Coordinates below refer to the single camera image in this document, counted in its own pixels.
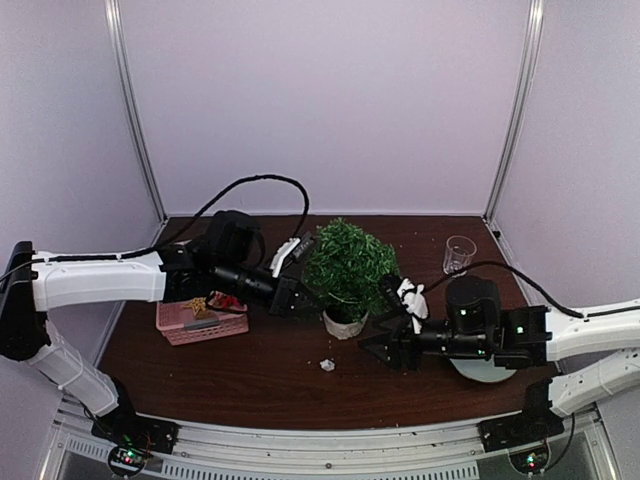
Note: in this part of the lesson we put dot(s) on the red bow ornament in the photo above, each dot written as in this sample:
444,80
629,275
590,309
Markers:
226,303

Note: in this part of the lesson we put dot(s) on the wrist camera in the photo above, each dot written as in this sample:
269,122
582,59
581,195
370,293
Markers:
407,299
291,252

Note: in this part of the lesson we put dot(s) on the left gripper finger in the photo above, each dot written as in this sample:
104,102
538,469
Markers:
303,306
304,291

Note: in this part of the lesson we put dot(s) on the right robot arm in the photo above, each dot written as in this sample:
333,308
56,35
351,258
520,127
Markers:
487,343

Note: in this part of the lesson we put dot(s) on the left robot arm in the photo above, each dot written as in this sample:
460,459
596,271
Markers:
36,282

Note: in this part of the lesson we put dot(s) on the left aluminium frame post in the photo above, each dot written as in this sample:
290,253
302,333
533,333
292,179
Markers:
117,36

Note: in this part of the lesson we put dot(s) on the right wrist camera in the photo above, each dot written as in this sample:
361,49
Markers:
407,299

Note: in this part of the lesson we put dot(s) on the clear drinking glass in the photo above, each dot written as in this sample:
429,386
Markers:
459,253

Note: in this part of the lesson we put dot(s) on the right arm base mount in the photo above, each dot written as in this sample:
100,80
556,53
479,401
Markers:
524,437

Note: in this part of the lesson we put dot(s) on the small green christmas tree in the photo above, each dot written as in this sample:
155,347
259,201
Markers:
344,271

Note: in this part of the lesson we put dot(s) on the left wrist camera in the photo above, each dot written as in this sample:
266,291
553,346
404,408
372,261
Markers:
291,252

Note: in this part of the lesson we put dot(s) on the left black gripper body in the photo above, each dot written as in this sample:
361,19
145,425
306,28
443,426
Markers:
282,294

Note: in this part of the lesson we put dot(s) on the aluminium frame post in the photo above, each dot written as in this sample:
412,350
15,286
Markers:
117,36
529,59

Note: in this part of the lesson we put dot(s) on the right aluminium frame post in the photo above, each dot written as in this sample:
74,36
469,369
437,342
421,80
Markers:
529,59

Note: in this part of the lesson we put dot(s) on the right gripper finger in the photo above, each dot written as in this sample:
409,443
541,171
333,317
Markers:
383,335
387,355

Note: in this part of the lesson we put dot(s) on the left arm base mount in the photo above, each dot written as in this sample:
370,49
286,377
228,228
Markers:
136,440

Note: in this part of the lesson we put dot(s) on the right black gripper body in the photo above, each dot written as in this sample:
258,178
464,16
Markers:
404,346

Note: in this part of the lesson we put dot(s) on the pink plastic basket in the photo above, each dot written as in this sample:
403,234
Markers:
179,326

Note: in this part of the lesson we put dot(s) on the aluminium front rail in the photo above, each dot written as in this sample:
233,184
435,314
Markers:
452,450

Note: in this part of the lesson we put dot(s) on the white tree pot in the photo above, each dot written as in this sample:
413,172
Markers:
343,330

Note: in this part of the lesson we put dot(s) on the gold star ornament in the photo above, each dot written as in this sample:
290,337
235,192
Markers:
198,308

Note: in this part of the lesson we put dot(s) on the light green floral plate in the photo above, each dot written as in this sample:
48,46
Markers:
481,371

